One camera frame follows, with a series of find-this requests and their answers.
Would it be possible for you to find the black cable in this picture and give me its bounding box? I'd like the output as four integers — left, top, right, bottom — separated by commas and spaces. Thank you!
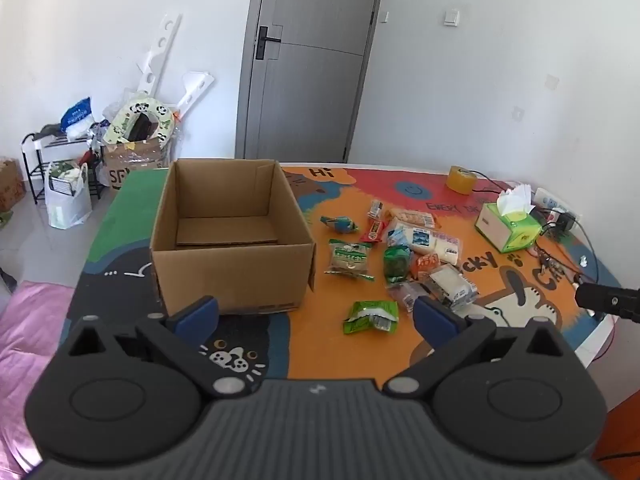
470, 170, 536, 197

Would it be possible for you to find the bright green foil packet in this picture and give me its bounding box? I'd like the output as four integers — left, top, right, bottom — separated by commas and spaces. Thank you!
342, 300, 399, 335

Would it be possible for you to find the dark green snack packet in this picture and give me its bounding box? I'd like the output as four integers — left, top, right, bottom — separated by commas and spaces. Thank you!
382, 244, 413, 283

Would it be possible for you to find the blue plastic bag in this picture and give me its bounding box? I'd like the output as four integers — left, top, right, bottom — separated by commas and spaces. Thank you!
61, 97, 96, 138

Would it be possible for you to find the clear white cake packet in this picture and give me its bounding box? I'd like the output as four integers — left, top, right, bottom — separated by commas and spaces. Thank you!
422, 265, 479, 308

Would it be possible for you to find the blue green candy packet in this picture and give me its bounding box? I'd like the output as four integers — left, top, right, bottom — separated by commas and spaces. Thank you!
320, 215, 361, 233

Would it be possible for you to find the red snack bar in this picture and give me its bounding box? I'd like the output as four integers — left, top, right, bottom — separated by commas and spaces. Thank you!
359, 218, 387, 245

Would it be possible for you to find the white snack packet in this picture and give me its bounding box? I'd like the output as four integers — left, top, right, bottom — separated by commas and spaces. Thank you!
430, 230, 463, 266

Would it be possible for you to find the small clear snack packet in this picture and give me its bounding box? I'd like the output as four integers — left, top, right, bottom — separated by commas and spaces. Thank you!
387, 281, 426, 311

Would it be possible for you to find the grey door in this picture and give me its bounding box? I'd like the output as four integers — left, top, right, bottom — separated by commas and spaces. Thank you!
235, 0, 388, 163

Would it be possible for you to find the panda print seat ring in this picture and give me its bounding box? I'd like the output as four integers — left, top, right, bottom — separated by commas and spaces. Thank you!
103, 97, 176, 148

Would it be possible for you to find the small red print cardboard box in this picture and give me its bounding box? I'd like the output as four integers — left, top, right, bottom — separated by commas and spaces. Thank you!
0, 158, 26, 213

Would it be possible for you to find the white power strip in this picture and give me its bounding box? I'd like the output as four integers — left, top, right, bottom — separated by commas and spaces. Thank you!
532, 187, 583, 223

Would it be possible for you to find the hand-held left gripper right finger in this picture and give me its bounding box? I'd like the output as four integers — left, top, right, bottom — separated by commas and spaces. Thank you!
382, 295, 576, 398

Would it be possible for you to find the tall white foam board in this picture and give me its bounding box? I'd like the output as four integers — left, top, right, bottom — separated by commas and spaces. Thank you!
135, 12, 182, 106

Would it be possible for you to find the pink blanket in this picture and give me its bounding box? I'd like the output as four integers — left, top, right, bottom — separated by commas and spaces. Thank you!
0, 280, 76, 476

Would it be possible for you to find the taped brown cardboard box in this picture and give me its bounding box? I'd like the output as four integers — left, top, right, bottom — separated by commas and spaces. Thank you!
100, 137, 171, 191

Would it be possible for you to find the orange cracker packet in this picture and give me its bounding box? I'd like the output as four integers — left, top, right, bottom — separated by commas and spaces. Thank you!
387, 207, 437, 228

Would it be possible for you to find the white blue bread packet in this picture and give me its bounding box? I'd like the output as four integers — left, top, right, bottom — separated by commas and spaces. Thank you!
386, 225, 436, 256

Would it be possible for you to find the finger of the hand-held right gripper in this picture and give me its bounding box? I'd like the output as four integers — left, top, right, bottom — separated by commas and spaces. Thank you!
574, 282, 640, 322

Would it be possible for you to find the green beige biscuit packet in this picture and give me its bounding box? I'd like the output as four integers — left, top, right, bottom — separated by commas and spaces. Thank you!
324, 239, 376, 282

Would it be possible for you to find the short white foam board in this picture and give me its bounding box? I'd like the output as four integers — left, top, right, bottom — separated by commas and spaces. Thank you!
175, 71, 216, 121

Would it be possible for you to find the small orange snack packet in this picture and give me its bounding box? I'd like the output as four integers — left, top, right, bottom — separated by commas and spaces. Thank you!
412, 252, 441, 278

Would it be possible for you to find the white shopping bag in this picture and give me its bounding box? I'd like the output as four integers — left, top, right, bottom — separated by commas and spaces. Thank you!
45, 160, 93, 231

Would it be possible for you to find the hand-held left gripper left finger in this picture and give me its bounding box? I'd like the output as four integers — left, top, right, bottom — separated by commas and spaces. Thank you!
65, 296, 261, 398

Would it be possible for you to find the black door handle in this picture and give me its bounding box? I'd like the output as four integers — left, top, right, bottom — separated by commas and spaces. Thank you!
255, 26, 283, 61

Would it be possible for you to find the yellow tape roll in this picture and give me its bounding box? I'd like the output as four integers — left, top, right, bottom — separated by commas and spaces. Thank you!
446, 165, 479, 195

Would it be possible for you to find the grey cable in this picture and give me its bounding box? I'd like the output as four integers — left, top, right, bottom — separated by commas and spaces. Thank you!
575, 217, 602, 283

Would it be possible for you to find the green tissue box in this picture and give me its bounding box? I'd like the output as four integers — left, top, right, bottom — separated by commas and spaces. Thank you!
474, 183, 546, 254

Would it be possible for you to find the colourful cartoon cat mat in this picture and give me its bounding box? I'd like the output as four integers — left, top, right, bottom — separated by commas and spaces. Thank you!
62, 162, 625, 381

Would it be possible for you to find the black shoe rack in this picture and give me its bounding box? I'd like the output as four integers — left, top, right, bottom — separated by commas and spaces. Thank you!
21, 130, 108, 206

